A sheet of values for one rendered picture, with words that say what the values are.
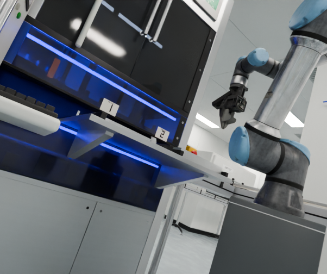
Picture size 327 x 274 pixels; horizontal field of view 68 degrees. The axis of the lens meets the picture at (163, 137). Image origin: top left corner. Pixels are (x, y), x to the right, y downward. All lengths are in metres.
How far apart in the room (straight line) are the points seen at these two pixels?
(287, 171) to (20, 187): 0.99
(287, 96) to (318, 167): 1.74
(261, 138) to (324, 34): 0.32
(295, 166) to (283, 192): 0.09
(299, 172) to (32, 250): 1.06
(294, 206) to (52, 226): 0.95
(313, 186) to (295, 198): 1.61
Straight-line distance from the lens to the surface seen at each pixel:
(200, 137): 7.90
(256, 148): 0.78
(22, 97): 0.59
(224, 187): 1.93
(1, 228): 1.19
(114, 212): 1.29
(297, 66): 0.80
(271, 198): 0.83
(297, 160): 0.86
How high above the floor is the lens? 0.74
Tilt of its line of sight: 11 degrees up
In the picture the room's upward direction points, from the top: 19 degrees clockwise
